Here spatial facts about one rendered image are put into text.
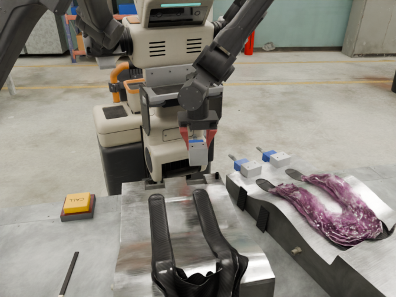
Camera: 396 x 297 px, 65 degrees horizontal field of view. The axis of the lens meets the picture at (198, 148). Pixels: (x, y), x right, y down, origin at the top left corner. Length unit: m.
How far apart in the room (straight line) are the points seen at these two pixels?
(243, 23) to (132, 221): 0.50
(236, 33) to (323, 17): 5.87
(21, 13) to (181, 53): 0.61
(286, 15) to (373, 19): 1.44
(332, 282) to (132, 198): 0.47
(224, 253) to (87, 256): 0.34
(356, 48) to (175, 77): 5.53
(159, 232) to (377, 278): 0.42
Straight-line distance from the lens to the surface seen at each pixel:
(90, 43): 1.02
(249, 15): 0.73
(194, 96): 0.68
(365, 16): 6.34
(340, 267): 0.67
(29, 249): 0.86
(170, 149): 1.14
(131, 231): 0.70
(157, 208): 0.75
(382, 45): 6.62
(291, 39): 6.43
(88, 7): 0.75
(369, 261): 0.67
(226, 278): 0.59
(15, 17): 0.55
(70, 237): 0.85
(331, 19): 6.64
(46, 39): 6.20
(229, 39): 0.72
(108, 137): 1.38
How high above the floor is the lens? 1.37
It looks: 30 degrees down
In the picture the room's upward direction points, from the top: straight up
